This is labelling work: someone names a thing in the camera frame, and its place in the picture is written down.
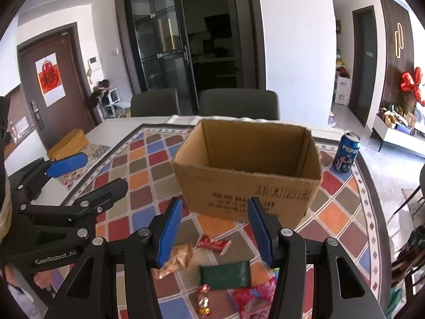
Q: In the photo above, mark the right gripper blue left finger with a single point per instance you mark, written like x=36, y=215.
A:
x=167, y=229

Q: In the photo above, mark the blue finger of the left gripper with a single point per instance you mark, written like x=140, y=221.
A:
x=101, y=199
x=67, y=165

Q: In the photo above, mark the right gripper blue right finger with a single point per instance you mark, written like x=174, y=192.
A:
x=263, y=229

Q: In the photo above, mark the yellow woven box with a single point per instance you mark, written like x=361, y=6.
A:
x=69, y=145

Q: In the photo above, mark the beige red snack bag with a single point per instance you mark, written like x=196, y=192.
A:
x=180, y=258

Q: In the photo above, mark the small red candy wrapper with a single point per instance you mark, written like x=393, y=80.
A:
x=219, y=247

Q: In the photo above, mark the colourful checkered table mat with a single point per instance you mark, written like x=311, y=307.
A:
x=346, y=208

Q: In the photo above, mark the dark green snack packet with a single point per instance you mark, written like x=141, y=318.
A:
x=226, y=276

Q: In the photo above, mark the pink snack bag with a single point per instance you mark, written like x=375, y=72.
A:
x=254, y=302

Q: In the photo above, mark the brown cardboard box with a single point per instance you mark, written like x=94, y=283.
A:
x=222, y=164

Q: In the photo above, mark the red yellow wrapped candy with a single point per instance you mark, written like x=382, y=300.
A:
x=203, y=301

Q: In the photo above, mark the red fu door poster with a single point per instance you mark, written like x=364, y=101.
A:
x=49, y=79

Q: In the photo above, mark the grey dining chair left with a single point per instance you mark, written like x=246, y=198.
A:
x=157, y=103

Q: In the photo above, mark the grey dining chair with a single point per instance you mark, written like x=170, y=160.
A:
x=157, y=103
x=238, y=103

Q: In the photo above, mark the blue pepsi can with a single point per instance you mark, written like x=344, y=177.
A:
x=347, y=151

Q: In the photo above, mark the grey dining chair right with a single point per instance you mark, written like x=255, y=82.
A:
x=238, y=103

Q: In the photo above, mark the white low cabinet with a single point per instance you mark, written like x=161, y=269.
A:
x=397, y=138

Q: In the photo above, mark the red bow decoration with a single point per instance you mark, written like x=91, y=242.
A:
x=411, y=83

